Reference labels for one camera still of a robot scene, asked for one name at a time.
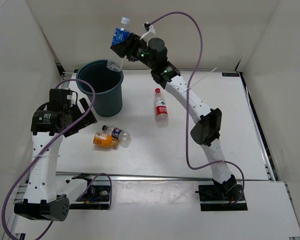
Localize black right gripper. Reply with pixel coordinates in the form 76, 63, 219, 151
110, 33, 156, 71

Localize blue label water bottle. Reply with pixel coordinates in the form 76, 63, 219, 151
106, 16, 131, 73

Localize red label water bottle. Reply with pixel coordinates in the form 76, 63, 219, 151
154, 88, 169, 128

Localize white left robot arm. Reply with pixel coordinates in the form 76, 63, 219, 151
14, 98, 97, 222

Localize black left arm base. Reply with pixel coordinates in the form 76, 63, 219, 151
64, 173, 113, 210

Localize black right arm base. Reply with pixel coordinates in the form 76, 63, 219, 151
195, 183, 248, 212

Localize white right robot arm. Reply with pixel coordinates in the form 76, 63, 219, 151
110, 33, 243, 204

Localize dark green plastic bin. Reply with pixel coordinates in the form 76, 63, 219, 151
76, 59, 124, 117

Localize orange juice bottle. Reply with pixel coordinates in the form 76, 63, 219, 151
93, 132, 119, 148

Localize black cap Pepsi bottle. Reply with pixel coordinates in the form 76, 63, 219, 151
102, 125, 131, 147

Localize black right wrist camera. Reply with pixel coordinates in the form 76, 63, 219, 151
127, 32, 146, 45

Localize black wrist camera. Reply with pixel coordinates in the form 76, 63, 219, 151
127, 32, 146, 45
48, 88, 74, 112

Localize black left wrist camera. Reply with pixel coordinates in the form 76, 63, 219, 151
48, 88, 74, 112

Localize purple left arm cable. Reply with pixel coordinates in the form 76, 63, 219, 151
1, 79, 113, 240

